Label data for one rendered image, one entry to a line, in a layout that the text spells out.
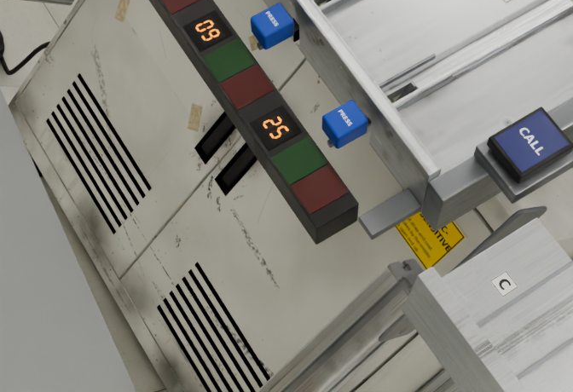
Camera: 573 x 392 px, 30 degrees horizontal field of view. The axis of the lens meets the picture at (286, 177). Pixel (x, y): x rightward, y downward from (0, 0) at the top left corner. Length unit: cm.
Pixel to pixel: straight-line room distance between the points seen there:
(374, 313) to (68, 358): 32
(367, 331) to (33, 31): 126
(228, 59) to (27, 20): 117
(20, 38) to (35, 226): 128
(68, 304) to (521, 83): 41
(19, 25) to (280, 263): 87
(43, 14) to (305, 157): 129
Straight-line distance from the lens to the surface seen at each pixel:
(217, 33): 91
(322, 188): 84
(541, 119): 82
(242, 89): 88
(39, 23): 205
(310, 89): 128
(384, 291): 87
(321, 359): 93
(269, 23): 89
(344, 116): 84
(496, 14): 92
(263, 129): 86
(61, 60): 160
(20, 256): 70
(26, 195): 74
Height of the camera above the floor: 106
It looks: 30 degrees down
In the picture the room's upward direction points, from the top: 42 degrees clockwise
